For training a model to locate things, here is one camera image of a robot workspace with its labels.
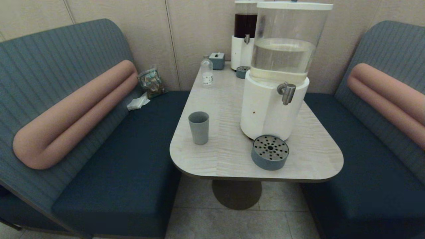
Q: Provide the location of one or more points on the metal dark dispenser tap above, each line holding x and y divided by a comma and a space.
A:
247, 39

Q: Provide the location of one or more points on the blue-grey tissue box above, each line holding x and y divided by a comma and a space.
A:
217, 61

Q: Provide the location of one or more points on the large clear water dispenser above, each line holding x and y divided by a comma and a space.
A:
265, 109

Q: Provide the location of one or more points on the printed snack bag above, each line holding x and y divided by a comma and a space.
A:
152, 83

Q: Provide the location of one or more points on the blue perforated drip tray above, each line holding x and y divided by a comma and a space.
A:
269, 159

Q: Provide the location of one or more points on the dark drink dispenser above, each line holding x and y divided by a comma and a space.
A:
239, 53

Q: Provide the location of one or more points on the bronze table pedestal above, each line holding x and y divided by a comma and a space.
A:
236, 196

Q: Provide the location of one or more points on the pink bolster cushion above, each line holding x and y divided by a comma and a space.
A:
66, 122
388, 96

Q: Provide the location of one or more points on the grey plastic cup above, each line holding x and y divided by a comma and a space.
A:
199, 131

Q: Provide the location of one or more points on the crumpled white tissue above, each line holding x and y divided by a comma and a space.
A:
137, 103

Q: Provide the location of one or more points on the small blue drip tray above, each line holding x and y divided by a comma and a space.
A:
241, 73

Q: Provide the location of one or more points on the metal water dispenser tap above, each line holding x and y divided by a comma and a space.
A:
287, 93

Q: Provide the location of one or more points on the clear plastic bottle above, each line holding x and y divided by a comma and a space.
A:
207, 74

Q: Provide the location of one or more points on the blue booth sofa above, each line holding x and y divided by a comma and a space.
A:
365, 172
126, 159

